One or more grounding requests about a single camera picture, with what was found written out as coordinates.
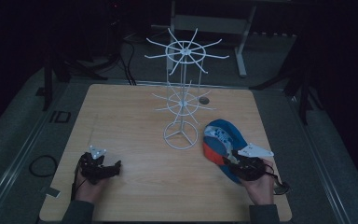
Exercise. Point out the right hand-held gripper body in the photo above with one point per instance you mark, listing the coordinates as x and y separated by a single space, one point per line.
251 165

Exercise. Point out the person's left hand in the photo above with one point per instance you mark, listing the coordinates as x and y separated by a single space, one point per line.
90 191

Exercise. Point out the white desk frame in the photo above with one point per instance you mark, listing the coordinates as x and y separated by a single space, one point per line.
211 23

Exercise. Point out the black metal stand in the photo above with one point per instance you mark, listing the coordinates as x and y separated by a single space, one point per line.
303 90
47 84

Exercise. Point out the blue and orange cap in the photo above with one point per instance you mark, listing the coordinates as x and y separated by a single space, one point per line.
220 140

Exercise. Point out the person's right hand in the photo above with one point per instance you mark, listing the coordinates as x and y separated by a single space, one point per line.
261 189

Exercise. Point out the round grey table grommet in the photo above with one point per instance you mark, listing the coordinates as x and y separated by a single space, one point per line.
203 100

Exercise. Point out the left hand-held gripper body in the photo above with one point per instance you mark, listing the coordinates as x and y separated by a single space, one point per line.
93 166

